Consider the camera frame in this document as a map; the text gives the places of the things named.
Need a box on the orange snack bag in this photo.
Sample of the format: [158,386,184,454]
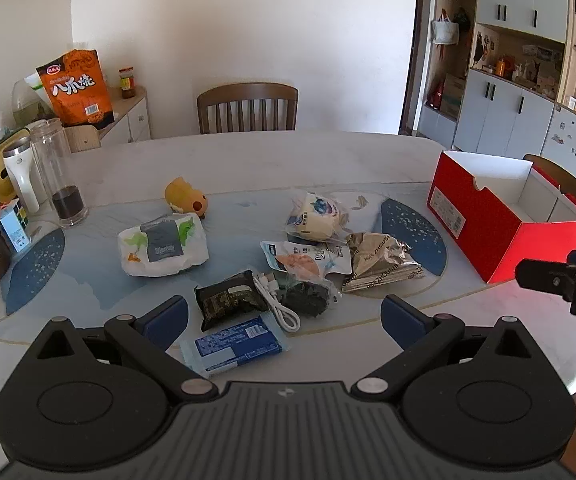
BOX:
[35,49,115,127]

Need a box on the hanging tote bag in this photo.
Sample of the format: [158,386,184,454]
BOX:
[432,15,459,46]

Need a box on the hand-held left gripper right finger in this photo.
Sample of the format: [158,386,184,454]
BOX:
[350,294,545,405]

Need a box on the blue fish-print table mat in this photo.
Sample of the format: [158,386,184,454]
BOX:
[5,190,449,316]

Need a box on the grey wall cabinet unit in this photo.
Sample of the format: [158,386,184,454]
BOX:
[418,0,576,161]

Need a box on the clear bag of dark tea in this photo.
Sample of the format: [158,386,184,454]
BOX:
[280,272,343,318]

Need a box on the white marble desktop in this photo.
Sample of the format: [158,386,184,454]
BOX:
[0,127,576,461]

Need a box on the brown foil packet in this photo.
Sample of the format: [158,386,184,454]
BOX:
[340,232,425,293]

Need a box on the white thermos bottle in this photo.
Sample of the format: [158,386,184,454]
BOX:
[2,136,44,213]

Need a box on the white bun packet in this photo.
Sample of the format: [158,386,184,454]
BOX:
[285,192,351,242]

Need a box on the yellow capybara toy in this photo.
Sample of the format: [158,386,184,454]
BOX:
[164,176,209,219]

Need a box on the white side cabinet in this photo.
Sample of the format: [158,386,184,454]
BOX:
[98,86,151,147]

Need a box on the wooden chair with black cushion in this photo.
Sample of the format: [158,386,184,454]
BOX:
[523,154,576,251]

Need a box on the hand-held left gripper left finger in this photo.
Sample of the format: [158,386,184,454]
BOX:
[28,295,220,406]

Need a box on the white wet wipes pack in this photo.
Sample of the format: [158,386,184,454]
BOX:
[118,212,210,277]

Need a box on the white fridge with magnets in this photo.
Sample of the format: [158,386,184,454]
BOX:
[540,105,576,181]

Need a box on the white chicken snack packet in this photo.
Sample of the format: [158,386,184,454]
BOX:
[260,240,353,278]

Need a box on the black snack packet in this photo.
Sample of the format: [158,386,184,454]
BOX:
[194,270,269,332]

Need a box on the white USB cable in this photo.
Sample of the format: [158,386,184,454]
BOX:
[253,271,301,333]

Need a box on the puzzle cube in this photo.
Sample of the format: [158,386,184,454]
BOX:
[0,199,31,253]

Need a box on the red-lidded jar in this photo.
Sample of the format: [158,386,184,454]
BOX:
[119,66,137,99]

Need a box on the blue snack packet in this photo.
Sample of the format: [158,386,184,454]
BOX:
[180,315,289,378]

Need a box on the round glass bowl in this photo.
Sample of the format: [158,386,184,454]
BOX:
[12,77,56,126]

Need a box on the red cardboard box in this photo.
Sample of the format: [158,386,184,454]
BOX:
[427,150,576,285]

